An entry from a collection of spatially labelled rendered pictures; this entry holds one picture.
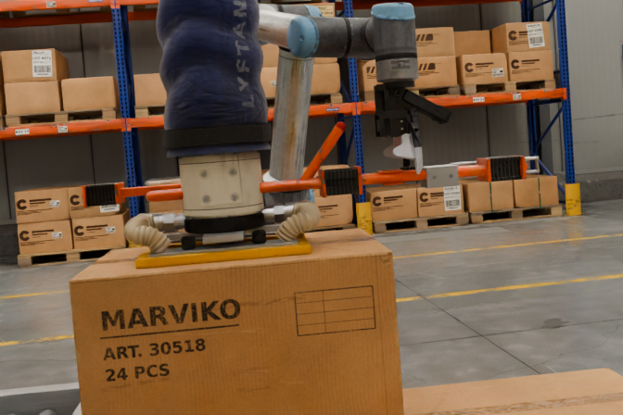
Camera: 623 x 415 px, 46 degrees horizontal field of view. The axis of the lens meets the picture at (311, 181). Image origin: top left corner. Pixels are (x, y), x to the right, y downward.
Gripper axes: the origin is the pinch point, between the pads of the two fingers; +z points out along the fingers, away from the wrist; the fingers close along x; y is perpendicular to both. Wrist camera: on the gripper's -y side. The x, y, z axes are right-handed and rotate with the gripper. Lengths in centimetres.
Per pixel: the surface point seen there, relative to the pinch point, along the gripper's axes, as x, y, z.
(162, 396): 21, 55, 36
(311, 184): 4.4, 22.8, 0.3
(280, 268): 21.1, 30.9, 14.4
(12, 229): -814, 358, 71
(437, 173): 4.5, -3.9, 0.1
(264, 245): 14.3, 33.5, 10.9
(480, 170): 4.4, -13.3, 0.3
